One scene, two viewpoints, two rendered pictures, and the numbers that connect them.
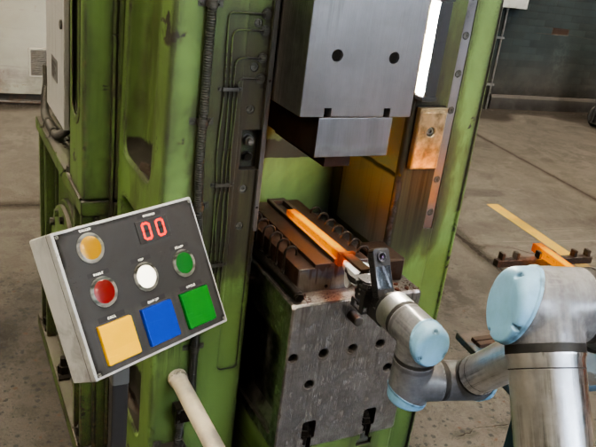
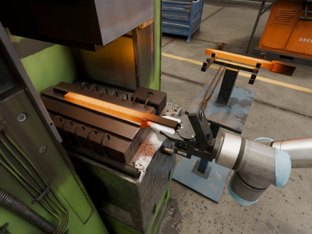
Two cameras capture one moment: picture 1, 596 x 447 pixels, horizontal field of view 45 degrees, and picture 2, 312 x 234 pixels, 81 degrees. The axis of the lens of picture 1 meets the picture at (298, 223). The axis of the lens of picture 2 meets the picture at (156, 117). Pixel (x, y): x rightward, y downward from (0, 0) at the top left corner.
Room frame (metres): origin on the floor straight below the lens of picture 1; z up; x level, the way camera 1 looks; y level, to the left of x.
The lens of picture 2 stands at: (1.31, 0.10, 1.39)
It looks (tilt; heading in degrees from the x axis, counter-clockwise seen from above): 42 degrees down; 323
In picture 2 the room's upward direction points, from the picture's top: straight up
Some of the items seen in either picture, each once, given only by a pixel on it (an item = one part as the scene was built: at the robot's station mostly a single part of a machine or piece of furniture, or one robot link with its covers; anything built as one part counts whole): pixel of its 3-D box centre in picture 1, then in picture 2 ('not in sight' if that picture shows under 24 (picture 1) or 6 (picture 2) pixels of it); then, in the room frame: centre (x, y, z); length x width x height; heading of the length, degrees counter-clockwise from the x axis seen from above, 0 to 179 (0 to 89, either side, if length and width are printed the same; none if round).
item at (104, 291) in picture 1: (104, 291); not in sight; (1.18, 0.34, 1.09); 0.05 x 0.03 x 0.04; 119
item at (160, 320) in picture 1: (160, 322); not in sight; (1.23, 0.25, 1.01); 0.07 x 0.05 x 0.07; 144
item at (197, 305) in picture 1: (196, 306); not in sight; (1.31, 0.19, 1.01); 0.07 x 0.05 x 0.07; 144
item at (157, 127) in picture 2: (348, 276); (160, 133); (1.60, -0.14, 0.98); 0.09 x 0.03 x 0.06; 31
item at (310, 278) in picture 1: (296, 240); (88, 115); (1.83, 0.00, 0.96); 0.42 x 0.20 x 0.09; 29
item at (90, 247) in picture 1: (90, 247); not in sight; (1.20, 0.38, 1.16); 0.05 x 0.03 x 0.04; 119
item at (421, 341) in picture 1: (418, 334); (259, 162); (1.36, -0.29, 0.98); 0.12 x 0.09 x 0.10; 28
